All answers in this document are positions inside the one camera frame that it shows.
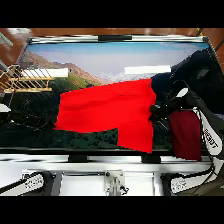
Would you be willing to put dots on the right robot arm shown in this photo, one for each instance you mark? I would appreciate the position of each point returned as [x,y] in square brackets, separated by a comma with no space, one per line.
[211,136]

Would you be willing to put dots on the black garment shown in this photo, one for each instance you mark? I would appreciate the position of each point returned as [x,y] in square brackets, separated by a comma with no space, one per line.
[196,60]

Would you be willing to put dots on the dark red garment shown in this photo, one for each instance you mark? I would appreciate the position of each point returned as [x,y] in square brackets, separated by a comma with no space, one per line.
[185,136]

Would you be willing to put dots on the silver frame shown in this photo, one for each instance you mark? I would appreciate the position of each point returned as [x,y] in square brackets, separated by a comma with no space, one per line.
[86,183]

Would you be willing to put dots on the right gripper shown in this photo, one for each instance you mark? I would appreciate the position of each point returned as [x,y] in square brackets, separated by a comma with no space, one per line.
[160,111]

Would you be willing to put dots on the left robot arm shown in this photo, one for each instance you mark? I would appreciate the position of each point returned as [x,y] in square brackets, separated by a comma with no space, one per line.
[30,183]

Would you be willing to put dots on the red T-shirt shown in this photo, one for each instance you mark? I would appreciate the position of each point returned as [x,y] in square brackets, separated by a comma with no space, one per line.
[106,106]

